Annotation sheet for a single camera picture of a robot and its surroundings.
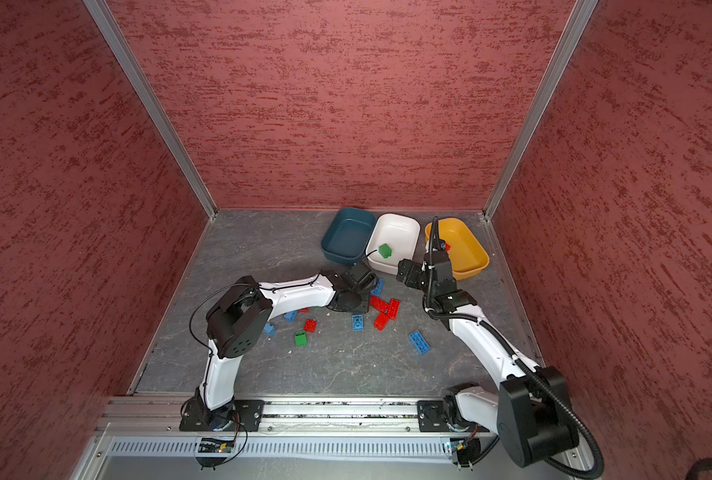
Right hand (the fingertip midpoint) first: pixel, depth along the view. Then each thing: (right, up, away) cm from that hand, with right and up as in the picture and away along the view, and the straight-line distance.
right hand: (409, 271), depth 86 cm
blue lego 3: (-10, -4, -7) cm, 13 cm away
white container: (+1, +13, +26) cm, 29 cm away
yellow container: (+24, +3, +17) cm, 29 cm away
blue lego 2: (-16, -16, +3) cm, 23 cm away
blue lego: (+3, -21, -1) cm, 21 cm away
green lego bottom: (-32, -20, -1) cm, 38 cm away
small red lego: (-30, -17, +3) cm, 35 cm away
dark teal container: (-20, +11, +25) cm, 34 cm away
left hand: (-14, -13, +7) cm, 20 cm away
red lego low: (-8, -16, +3) cm, 18 cm away
